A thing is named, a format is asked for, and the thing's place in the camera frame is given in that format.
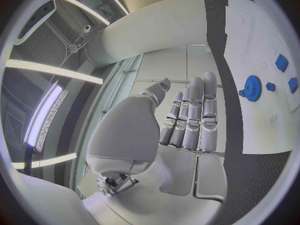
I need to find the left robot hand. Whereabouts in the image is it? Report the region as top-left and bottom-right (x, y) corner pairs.
(81, 71), (229, 225)

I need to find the white task board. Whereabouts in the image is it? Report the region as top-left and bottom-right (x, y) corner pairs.
(223, 0), (299, 155)

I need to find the glowing light bar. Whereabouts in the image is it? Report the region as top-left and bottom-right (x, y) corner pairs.
(22, 80), (70, 154)

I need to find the blue block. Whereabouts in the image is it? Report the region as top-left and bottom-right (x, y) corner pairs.
(287, 77), (299, 94)
(274, 53), (290, 73)

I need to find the blue gear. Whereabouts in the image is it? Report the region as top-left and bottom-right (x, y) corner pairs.
(243, 75), (263, 102)

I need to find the white cable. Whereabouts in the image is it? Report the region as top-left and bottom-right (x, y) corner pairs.
(82, 41), (105, 68)

